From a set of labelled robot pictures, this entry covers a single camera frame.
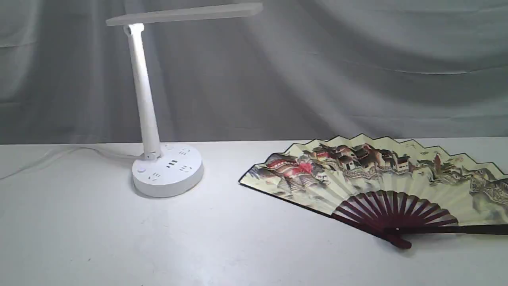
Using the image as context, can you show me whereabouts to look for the white desk lamp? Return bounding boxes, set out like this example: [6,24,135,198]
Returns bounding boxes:
[106,2,263,198]

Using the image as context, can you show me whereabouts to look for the painted paper folding fan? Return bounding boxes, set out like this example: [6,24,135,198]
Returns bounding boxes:
[239,134,508,249]

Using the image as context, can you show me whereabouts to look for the grey backdrop curtain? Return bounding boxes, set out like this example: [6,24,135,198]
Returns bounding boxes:
[0,0,508,144]

